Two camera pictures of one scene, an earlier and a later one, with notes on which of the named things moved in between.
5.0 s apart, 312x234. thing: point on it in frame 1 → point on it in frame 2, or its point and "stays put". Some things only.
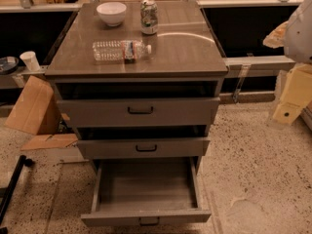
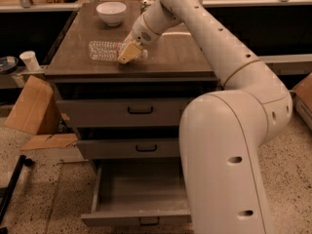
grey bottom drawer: x=144 y=191 stays put
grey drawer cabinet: x=140 y=83 stays put
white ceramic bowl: x=111 y=13 stays put
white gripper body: x=299 y=36 → x=140 y=33
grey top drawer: x=138 y=112 stays put
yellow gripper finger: x=290 y=105 → x=130 y=53
